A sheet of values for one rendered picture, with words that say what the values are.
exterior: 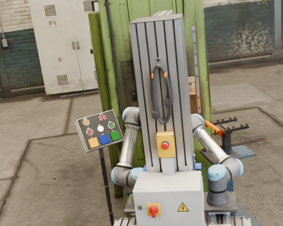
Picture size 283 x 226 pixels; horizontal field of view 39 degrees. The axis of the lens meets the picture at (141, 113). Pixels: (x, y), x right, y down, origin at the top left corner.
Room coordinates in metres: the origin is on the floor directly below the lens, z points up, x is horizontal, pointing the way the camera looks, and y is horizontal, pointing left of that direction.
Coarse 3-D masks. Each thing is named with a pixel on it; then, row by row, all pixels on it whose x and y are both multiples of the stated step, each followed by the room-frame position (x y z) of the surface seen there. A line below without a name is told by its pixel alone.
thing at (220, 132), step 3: (204, 120) 3.36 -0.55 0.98; (207, 120) 3.35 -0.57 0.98; (207, 123) 3.29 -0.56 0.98; (210, 123) 3.27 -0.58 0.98; (210, 126) 3.22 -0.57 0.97; (213, 126) 3.18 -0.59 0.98; (213, 129) 3.16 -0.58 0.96; (216, 129) 3.12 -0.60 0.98; (219, 129) 3.11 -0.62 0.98; (219, 132) 3.05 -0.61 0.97; (222, 132) 3.00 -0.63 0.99; (225, 132) 3.00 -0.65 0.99; (222, 135) 3.01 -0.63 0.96; (225, 135) 2.98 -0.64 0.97; (225, 138) 2.97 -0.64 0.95
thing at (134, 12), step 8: (128, 0) 3.49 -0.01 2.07; (136, 0) 3.50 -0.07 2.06; (144, 0) 3.51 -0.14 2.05; (152, 0) 3.50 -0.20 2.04; (160, 0) 3.52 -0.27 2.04; (168, 0) 3.52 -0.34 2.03; (128, 8) 3.49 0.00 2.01; (136, 8) 3.50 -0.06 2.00; (144, 8) 3.51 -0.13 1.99; (152, 8) 3.50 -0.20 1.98; (160, 8) 3.52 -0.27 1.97; (168, 8) 3.52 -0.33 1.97; (128, 16) 3.50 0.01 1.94; (136, 16) 3.50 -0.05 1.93; (144, 16) 3.51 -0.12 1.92
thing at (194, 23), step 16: (176, 0) 3.52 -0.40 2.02; (192, 0) 3.53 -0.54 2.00; (192, 16) 3.53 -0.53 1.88; (192, 32) 3.53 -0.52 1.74; (192, 48) 3.53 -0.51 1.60; (192, 64) 3.53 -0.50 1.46; (208, 80) 3.54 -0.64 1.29; (192, 96) 3.52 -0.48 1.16; (208, 96) 3.54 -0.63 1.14; (192, 112) 3.52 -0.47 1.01; (208, 112) 3.54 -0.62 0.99; (208, 128) 3.54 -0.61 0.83
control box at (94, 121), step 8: (104, 112) 3.26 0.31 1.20; (112, 112) 3.29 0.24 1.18; (80, 120) 3.15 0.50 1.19; (88, 120) 3.17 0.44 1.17; (96, 120) 3.19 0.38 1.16; (104, 120) 3.22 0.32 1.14; (112, 120) 3.24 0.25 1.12; (80, 128) 3.11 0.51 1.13; (88, 128) 3.13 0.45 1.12; (96, 128) 3.15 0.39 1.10; (104, 128) 3.18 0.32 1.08; (112, 128) 3.20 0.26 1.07; (80, 136) 3.11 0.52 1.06; (88, 136) 3.09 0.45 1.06; (96, 136) 3.11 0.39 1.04; (120, 136) 3.19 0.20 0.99; (88, 144) 3.05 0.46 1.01; (104, 144) 3.10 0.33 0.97; (112, 144) 3.19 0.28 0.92
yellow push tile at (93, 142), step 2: (94, 138) 3.09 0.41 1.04; (96, 138) 3.10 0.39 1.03; (88, 140) 3.06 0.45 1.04; (90, 140) 3.07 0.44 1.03; (92, 140) 3.07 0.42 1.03; (94, 140) 3.08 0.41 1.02; (96, 140) 3.09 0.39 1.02; (90, 142) 3.06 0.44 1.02; (92, 142) 3.07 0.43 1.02; (94, 142) 3.07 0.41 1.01; (96, 142) 3.08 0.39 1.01; (90, 144) 3.05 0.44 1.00; (92, 144) 3.05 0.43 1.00; (94, 144) 3.06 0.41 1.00; (96, 144) 3.07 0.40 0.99; (98, 144) 3.07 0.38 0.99; (90, 146) 3.04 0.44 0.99; (92, 146) 3.05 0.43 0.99; (94, 146) 3.05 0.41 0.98; (96, 146) 3.06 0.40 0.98
